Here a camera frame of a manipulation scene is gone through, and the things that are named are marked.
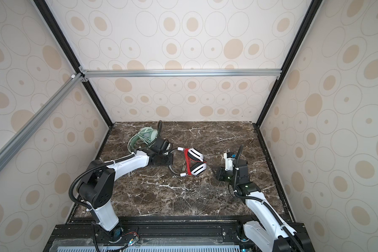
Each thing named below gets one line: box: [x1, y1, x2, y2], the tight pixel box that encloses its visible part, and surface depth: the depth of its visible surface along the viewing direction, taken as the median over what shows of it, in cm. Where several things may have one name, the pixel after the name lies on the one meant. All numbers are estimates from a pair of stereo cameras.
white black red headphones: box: [168, 147, 207, 177], surface depth 85 cm
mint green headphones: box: [127, 126, 159, 154], surface depth 105 cm
